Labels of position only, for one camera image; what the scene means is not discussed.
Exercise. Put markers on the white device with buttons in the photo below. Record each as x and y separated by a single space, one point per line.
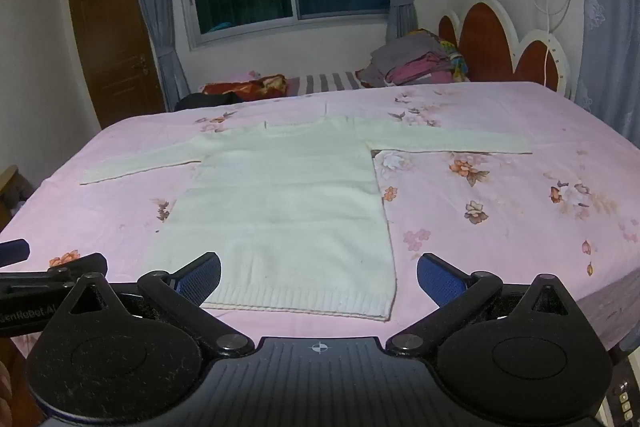
624 399

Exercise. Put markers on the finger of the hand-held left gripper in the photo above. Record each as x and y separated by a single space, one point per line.
80 264
14 252

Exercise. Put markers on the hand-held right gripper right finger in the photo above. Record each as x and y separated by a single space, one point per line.
441 279

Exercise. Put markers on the pile of folded clothes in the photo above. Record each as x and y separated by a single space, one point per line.
400 57

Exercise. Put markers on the white knit sweater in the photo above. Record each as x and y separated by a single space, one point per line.
280 217

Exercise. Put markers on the brown scalloped headboard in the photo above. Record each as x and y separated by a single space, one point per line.
487 42

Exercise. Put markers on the grey striped pillow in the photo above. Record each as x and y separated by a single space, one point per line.
325 82

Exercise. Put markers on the wooden furniture piece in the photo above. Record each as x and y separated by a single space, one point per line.
10 192

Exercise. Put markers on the pale lace curtain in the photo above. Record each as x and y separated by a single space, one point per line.
610 32

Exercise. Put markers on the brown wooden door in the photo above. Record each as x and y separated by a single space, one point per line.
110 47

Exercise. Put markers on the pink floral bed sheet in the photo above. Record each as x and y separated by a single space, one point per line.
500 217

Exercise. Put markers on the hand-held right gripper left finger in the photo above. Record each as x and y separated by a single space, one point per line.
200 279

